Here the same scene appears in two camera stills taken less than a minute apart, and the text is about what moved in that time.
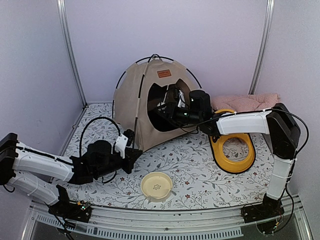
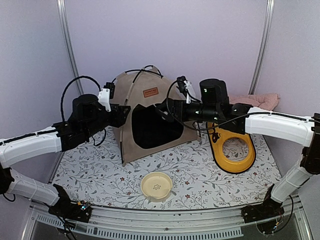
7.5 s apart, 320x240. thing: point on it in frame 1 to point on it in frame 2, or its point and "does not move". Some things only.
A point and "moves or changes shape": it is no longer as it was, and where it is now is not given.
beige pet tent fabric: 130,105 moves or changes shape
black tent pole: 139,99 to 121,152
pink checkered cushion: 246,102 does not move
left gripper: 131,159 to 119,118
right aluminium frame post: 270,4 does not move
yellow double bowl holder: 217,144 does not move
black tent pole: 160,57 to 141,70
